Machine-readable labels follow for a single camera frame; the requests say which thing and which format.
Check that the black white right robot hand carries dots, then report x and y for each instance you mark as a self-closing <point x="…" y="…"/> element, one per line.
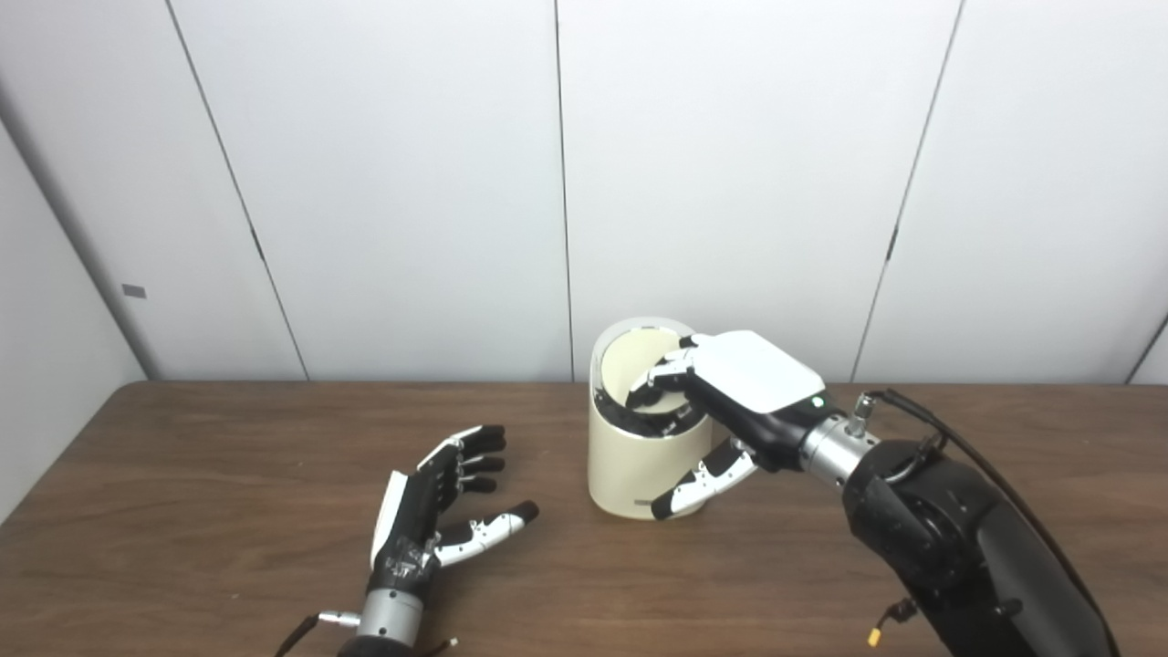
<point x="753" y="383"/>

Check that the cream-colored bin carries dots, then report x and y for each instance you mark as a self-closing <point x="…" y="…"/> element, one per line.
<point x="630" y="465"/>

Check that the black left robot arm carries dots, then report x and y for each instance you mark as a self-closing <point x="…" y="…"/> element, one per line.
<point x="388" y="625"/>

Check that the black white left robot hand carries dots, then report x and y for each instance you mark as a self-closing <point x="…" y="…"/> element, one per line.
<point x="415" y="516"/>

